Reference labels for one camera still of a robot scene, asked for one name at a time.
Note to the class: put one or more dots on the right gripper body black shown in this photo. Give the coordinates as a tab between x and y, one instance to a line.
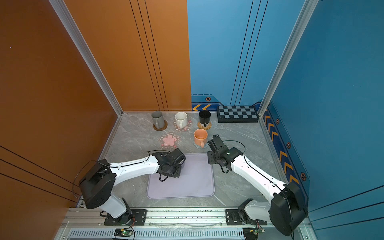
212	158

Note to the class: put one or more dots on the circuit board right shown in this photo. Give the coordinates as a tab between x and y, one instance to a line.
252	233

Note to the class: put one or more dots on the aluminium front rail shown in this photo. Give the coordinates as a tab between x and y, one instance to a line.
156	217

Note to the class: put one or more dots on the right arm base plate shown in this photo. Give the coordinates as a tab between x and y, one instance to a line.
233	218

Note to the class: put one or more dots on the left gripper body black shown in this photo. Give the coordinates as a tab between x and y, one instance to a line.
176	171

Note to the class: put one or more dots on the white mug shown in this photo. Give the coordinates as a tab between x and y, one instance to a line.
181	119

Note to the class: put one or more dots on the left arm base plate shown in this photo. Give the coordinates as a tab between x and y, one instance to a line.
139	216

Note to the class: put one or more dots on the orange mug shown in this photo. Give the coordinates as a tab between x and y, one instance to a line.
200	137

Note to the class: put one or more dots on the black checkerboard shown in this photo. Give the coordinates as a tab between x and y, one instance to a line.
237	114

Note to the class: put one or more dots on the rattan woven round coaster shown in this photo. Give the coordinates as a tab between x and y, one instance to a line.
205	126

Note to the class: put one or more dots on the green circuit board left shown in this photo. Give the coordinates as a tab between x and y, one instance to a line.
124	234

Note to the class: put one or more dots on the brown wooden coaster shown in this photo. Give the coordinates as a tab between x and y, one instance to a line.
161	129

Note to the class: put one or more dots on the blue woven round coaster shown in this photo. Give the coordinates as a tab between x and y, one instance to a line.
199	146

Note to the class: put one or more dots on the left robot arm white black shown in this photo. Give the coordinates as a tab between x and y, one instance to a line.
98	183

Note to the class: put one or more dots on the pink flower coaster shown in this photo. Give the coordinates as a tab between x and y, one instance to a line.
169	141
185	129

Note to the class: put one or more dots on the black mug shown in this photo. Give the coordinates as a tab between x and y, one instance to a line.
204	116

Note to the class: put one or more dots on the lavender silicone tray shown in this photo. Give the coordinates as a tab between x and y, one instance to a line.
196	180

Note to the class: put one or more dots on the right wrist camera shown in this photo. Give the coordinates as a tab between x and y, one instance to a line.
217	145

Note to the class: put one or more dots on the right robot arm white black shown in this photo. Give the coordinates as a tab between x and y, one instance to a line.
286	207

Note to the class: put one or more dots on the grey mug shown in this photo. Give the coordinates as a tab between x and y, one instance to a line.
158	119

